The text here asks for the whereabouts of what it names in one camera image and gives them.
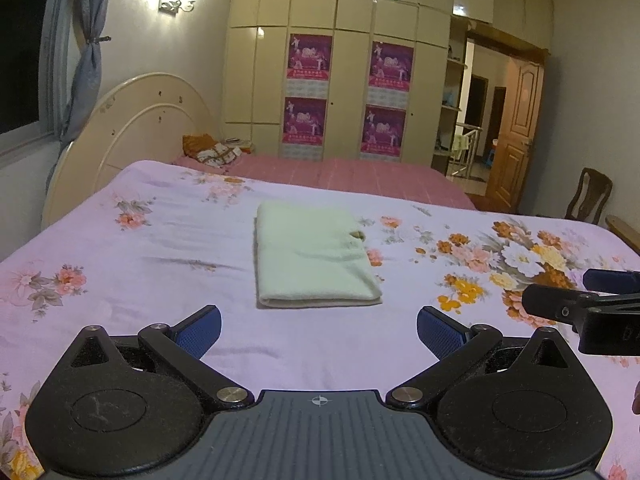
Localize pink mattress cover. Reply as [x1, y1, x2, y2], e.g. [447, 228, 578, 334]
[172, 152, 476, 211]

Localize magenta wall poster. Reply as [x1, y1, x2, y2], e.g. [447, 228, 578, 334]
[281, 96, 328, 158]
[287, 34, 333, 96]
[360, 105, 407, 162]
[370, 40, 415, 106]

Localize light green sweater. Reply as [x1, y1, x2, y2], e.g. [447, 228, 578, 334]
[254, 202, 383, 309]

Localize blue grey curtain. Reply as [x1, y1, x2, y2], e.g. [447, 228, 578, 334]
[42, 0, 113, 141]

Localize dark wooden chair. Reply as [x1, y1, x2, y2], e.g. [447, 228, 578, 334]
[565, 167, 613, 226]

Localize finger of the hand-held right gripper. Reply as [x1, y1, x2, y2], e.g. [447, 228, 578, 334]
[582, 269, 640, 293]
[521, 284, 640, 323]

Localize window with grey frame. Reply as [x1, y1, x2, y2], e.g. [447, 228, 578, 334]
[0, 0, 66, 161]

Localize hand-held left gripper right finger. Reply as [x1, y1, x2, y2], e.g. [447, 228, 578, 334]
[387, 305, 583, 408]

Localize cream bed headboard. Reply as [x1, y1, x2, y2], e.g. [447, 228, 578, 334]
[42, 72, 213, 231]

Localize cream wardrobe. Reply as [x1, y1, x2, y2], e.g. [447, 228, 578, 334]
[223, 0, 527, 166]

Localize purple floral bedsheet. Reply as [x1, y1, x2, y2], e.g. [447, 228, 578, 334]
[0, 160, 640, 480]

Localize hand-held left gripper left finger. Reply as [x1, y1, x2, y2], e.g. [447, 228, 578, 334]
[65, 304, 251, 406]

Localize open shelf unit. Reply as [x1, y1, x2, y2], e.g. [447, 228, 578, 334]
[432, 15, 468, 176]

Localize brown wooden door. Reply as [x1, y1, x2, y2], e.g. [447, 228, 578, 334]
[487, 57, 545, 213]

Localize white patterned pillow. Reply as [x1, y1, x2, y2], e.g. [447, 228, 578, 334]
[195, 142, 244, 167]

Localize orange cloth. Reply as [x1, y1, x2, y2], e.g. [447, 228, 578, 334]
[181, 133, 218, 158]

